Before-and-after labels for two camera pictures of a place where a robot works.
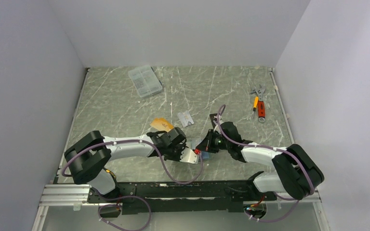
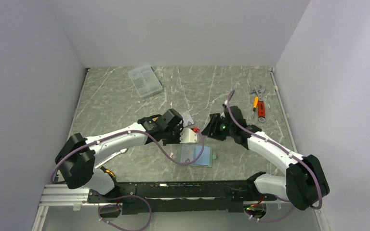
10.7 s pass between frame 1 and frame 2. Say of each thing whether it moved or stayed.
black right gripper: moved
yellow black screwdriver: stayed
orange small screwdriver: stayed
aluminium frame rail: stayed
